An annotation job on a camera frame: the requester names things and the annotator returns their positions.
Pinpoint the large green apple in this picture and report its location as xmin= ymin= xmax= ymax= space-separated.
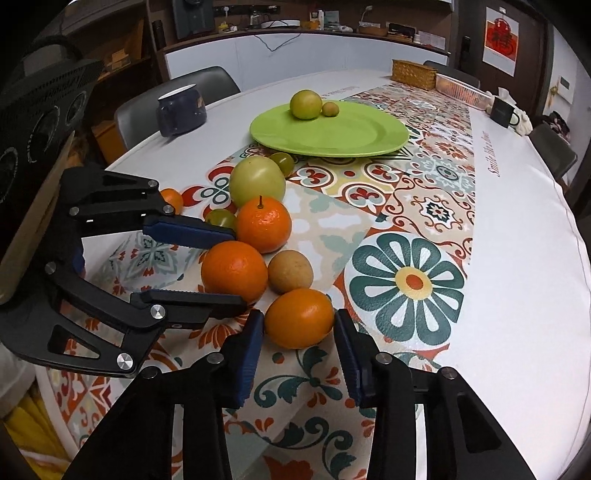
xmin=229 ymin=156 xmax=286 ymax=209

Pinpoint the dark wooden door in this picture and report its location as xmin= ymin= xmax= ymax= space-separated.
xmin=454 ymin=0 xmax=553 ymax=118

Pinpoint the pink wire fruit basket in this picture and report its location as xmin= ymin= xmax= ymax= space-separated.
xmin=436 ymin=73 xmax=494 ymax=111

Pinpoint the woven wicker box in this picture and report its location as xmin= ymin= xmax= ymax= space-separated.
xmin=392 ymin=59 xmax=437 ymax=91

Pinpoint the grey chair far end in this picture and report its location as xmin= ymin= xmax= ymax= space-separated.
xmin=423 ymin=60 xmax=481 ymax=88

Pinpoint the red calendar poster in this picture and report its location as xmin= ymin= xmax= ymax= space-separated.
xmin=483 ymin=7 xmax=519 ymax=77

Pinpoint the green plate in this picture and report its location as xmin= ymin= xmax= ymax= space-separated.
xmin=249 ymin=101 xmax=410 ymax=158

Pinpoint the small orange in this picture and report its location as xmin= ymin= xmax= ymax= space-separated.
xmin=160 ymin=188 xmax=184 ymax=215

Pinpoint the grey chair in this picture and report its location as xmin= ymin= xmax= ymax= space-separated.
xmin=115 ymin=66 xmax=240 ymax=150
xmin=529 ymin=123 xmax=578 ymax=180

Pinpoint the patterned table runner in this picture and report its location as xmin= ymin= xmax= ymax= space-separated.
xmin=38 ymin=82 xmax=476 ymax=479

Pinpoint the small brown kiwi on plate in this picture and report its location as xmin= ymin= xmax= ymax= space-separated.
xmin=322 ymin=102 xmax=339 ymax=117

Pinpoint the black mug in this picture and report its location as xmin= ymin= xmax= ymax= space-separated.
xmin=489 ymin=97 xmax=520 ymax=128

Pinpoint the orange with stem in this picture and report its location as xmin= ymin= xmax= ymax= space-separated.
xmin=235 ymin=196 xmax=293 ymax=254

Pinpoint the white plush toy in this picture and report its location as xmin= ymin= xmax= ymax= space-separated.
xmin=497 ymin=87 xmax=533 ymax=136

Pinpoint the small green fruit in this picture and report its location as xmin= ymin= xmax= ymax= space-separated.
xmin=270 ymin=152 xmax=296 ymax=178
xmin=204 ymin=209 xmax=235 ymax=230

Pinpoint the grey chair left side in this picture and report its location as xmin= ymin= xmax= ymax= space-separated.
xmin=115 ymin=66 xmax=240 ymax=150

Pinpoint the dark blue mug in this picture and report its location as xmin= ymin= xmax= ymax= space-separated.
xmin=156 ymin=84 xmax=207 ymax=138

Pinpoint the black coffee machine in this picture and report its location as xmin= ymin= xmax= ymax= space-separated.
xmin=172 ymin=0 xmax=215 ymax=39

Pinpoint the grey chair right far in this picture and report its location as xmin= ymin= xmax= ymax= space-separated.
xmin=529 ymin=123 xmax=578 ymax=180

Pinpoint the yellow-green pear on plate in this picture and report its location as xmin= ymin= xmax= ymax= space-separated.
xmin=290 ymin=90 xmax=322 ymax=120

